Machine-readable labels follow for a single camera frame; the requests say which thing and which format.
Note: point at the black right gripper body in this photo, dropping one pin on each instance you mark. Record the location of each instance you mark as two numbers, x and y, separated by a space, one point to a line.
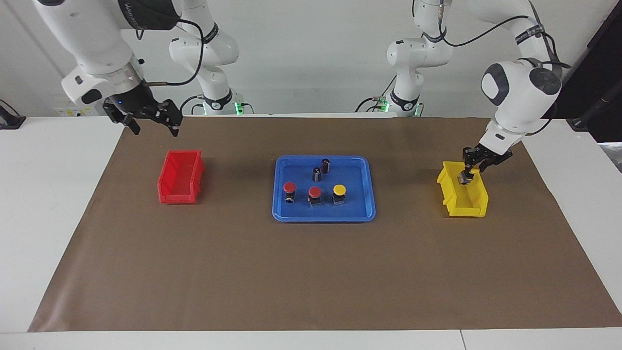
138 103

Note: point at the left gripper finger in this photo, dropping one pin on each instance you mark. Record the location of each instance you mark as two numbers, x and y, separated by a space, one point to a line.
469 159
483 166

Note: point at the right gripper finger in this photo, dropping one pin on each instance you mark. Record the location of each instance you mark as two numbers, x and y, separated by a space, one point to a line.
116 114
171 113

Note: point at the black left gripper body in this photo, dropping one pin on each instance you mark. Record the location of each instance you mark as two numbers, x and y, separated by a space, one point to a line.
493 156

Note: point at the yellow push button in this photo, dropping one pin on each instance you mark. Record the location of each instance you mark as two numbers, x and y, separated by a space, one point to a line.
339 189
464 180

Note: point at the red push button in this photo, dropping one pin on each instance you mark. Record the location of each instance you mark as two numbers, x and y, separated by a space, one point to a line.
289 187
314 192

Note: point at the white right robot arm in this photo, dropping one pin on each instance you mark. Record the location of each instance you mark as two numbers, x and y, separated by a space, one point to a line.
92 39

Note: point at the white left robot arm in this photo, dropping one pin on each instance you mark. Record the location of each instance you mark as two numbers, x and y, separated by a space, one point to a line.
515 107

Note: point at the blue plastic tray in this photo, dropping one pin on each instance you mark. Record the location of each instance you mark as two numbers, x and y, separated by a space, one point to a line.
359 209

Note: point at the yellow plastic bin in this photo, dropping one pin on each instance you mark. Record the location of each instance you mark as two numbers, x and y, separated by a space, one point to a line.
449 194

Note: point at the white power strip box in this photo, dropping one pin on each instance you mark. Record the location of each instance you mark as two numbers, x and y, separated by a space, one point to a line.
73 112

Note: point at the red plastic bin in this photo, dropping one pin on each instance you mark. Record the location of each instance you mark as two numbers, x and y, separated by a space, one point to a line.
194 192

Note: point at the black stand pole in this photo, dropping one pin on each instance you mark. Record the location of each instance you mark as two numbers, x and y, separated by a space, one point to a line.
590 114

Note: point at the black device at table edge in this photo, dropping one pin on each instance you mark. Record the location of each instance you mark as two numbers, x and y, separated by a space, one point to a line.
9 119

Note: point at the grey metallic object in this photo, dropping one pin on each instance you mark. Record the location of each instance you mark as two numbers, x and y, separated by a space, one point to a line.
614 155

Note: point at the large black cylinder capacitor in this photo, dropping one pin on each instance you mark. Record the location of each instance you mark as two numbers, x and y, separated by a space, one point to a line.
325 165

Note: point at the black backdrop panel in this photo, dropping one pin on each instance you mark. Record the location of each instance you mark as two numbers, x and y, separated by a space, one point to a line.
607 63

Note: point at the small black cylinder capacitor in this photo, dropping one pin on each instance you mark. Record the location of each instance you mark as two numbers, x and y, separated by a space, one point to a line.
317 174

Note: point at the brown paper table mat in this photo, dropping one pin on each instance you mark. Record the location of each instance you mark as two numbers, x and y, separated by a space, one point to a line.
311 272

